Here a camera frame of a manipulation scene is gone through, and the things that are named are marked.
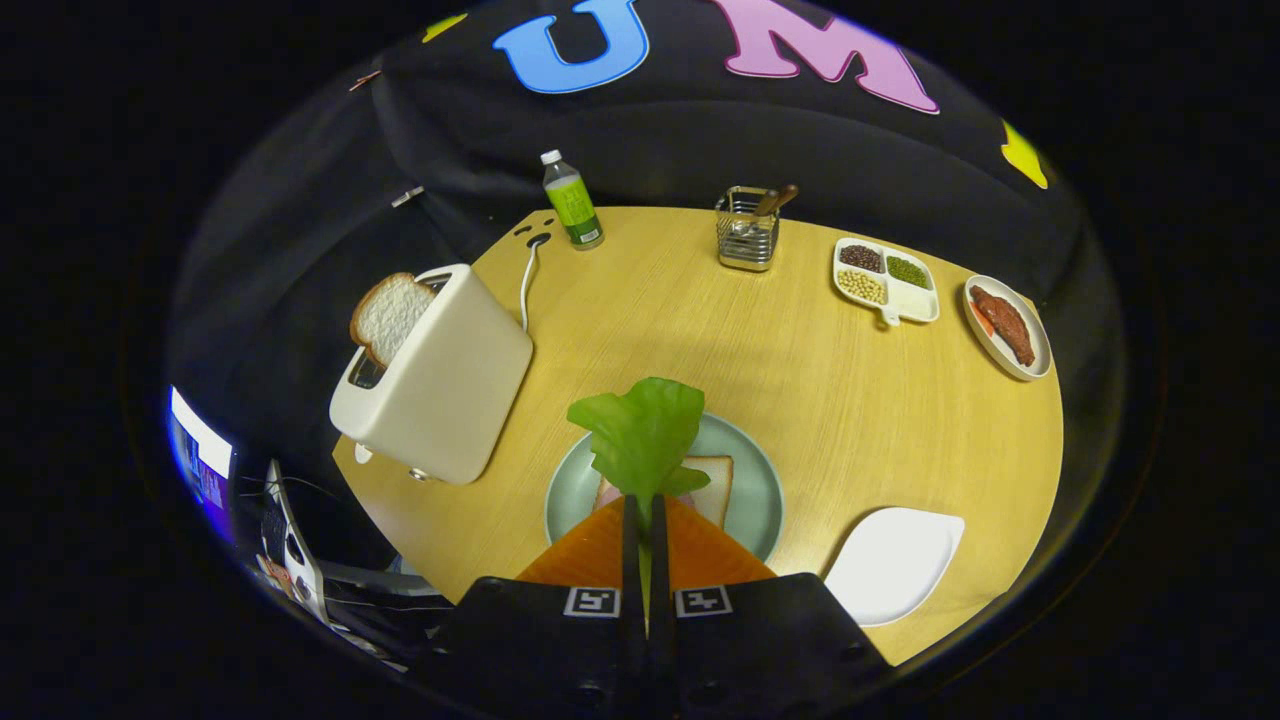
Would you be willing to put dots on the small white tag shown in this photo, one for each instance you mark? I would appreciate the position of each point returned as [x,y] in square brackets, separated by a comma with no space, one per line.
[407,196]

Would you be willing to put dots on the pink ham slice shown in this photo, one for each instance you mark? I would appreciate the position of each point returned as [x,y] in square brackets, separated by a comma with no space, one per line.
[608,495]

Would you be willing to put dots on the pale green plate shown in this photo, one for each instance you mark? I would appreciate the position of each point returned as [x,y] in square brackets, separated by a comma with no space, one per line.
[745,480]

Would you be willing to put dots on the pink cloth clip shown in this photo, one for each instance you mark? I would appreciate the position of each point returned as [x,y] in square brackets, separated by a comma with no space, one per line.
[365,80]

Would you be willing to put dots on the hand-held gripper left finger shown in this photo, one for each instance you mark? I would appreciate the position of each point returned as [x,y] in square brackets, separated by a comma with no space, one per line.
[632,560]

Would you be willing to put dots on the white divided dish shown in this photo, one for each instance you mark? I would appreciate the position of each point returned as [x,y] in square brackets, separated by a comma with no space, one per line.
[915,300]

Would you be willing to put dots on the white toaster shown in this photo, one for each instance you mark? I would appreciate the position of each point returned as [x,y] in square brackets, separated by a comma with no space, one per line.
[450,380]

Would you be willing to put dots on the pile of red beans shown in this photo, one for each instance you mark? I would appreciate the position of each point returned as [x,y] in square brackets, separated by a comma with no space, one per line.
[862,258]

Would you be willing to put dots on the white oval plate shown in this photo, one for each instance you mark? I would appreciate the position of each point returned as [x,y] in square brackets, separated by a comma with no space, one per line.
[1040,335]

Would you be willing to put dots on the toasted bread slice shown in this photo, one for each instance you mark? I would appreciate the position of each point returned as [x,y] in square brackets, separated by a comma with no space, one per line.
[390,315]

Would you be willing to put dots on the pile of green beans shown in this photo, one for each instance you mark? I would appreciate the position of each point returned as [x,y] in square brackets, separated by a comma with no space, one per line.
[908,272]

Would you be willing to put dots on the lit computer screen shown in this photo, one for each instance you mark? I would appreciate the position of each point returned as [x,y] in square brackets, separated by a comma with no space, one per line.
[200,450]

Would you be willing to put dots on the white bread slice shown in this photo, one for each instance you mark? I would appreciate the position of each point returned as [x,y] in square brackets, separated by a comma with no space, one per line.
[715,490]

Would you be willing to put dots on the green lettuce leaf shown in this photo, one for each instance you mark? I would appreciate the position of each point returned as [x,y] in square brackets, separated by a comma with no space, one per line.
[645,430]

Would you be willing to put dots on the white leaf-shaped plate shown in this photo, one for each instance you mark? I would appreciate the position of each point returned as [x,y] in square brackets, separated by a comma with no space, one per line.
[890,565]

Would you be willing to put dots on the silver laptop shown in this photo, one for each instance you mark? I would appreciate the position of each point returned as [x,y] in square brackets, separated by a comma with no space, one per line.
[295,550]

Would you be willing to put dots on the pile of yellow soybeans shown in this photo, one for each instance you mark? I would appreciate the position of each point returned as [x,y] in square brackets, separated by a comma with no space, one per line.
[862,287]

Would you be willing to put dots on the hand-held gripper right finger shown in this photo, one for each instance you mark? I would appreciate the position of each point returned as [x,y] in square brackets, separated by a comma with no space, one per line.
[660,570]

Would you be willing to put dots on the brown meat piece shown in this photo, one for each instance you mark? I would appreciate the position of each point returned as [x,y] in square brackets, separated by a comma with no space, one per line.
[1005,325]

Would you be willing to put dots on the green label drink bottle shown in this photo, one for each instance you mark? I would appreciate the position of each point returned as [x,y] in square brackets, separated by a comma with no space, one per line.
[572,205]

